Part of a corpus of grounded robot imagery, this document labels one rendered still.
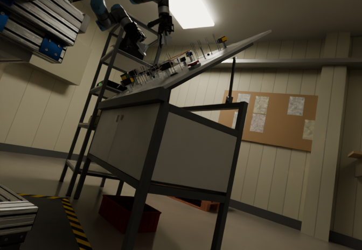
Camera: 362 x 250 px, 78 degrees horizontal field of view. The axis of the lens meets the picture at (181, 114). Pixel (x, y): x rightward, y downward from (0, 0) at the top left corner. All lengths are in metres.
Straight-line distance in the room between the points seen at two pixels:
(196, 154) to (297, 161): 2.64
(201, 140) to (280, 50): 3.31
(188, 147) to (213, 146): 0.17
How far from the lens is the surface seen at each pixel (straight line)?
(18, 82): 4.36
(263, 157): 3.77
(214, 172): 1.33
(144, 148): 1.14
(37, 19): 1.17
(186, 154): 1.18
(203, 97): 4.31
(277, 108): 3.88
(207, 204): 2.95
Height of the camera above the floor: 0.55
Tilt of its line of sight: 11 degrees up
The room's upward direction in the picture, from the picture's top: 14 degrees clockwise
